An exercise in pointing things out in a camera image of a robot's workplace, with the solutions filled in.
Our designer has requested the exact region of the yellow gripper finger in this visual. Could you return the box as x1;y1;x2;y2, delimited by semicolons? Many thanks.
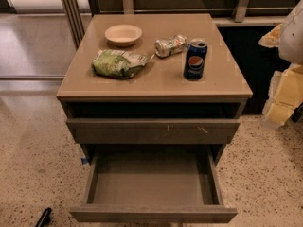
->
265;64;303;125
258;24;281;48

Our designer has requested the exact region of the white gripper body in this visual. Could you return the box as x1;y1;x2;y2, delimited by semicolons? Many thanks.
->
278;0;303;64

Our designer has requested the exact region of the blue Pepsi can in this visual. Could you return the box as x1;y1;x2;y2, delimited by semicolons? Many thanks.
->
183;38;207;80

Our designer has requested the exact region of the crushed silver can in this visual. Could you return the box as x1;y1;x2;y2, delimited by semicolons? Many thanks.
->
154;34;187;58

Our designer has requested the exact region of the grey drawer cabinet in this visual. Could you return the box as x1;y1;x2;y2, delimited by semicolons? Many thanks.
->
57;14;252;160

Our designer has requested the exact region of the grey open middle drawer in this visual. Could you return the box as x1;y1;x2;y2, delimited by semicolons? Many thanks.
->
70;148;237;223

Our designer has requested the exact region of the grey top drawer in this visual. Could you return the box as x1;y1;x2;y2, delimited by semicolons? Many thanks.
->
66;118;240;145

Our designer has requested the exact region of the beige paper bowl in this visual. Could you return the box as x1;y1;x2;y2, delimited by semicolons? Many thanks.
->
105;25;142;47

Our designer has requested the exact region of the green chip bag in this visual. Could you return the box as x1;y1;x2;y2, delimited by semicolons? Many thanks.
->
92;49;153;79

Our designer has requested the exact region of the blue tape piece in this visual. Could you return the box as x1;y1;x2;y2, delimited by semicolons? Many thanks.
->
81;158;88;165

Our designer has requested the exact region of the black object on floor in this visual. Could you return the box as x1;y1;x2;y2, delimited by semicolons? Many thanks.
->
35;207;52;227

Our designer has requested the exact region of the metal railing frame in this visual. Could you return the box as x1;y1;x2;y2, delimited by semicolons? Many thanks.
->
61;0;300;45

